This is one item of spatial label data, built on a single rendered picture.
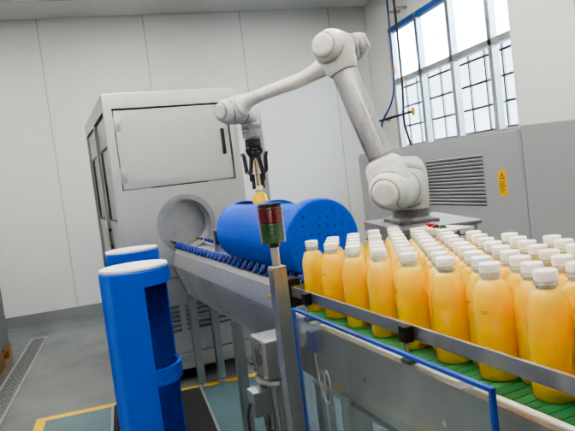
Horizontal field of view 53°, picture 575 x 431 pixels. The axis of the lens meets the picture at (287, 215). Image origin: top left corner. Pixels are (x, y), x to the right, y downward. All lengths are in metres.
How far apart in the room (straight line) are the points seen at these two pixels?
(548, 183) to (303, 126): 4.46
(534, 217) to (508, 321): 2.25
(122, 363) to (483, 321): 1.63
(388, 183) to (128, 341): 1.18
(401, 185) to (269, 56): 5.37
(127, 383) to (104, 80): 5.08
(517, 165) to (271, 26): 4.77
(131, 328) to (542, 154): 2.27
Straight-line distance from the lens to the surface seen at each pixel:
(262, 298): 2.33
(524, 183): 3.33
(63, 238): 7.03
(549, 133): 3.44
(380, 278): 1.43
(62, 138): 7.05
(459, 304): 1.23
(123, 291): 2.36
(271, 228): 1.43
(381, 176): 2.20
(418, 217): 2.44
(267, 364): 1.73
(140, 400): 2.46
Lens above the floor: 1.32
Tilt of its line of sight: 4 degrees down
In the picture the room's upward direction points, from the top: 7 degrees counter-clockwise
